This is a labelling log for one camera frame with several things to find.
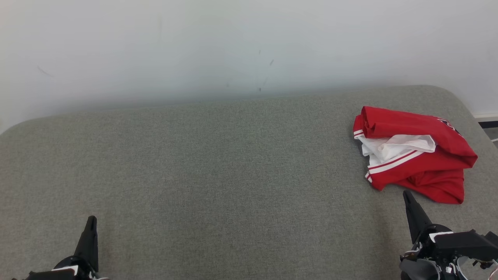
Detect red jersey with white sleeves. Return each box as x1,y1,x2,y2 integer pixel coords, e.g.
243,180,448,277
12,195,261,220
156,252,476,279
353,105,479,192

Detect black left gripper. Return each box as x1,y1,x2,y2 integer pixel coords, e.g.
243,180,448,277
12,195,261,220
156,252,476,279
58,215,110,280

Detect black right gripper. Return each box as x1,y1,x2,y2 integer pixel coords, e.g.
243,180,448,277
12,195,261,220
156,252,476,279
400,189,460,280

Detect grey fabric sofa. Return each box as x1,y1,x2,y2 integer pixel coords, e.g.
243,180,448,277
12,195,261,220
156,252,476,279
0,85,498,280

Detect red white twisted wires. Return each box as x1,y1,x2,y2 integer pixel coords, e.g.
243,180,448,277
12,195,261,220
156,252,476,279
445,255,498,280

